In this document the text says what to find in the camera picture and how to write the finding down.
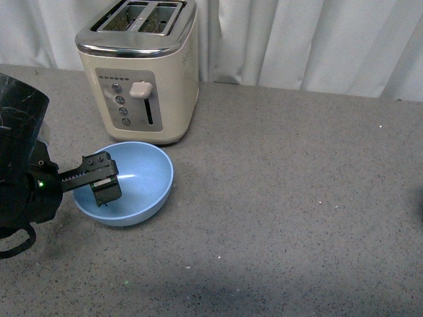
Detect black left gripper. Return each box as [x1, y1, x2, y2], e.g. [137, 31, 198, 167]
[1, 141, 122, 238]

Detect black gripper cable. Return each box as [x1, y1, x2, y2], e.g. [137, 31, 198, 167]
[0, 225, 37, 260]

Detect blue bowl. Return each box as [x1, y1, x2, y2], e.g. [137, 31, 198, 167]
[72, 141, 174, 227]

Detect cream two-slot toaster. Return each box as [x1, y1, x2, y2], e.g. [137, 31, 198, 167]
[75, 1, 199, 145]

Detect white curtain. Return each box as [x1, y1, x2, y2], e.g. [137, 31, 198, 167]
[1, 1, 422, 101]

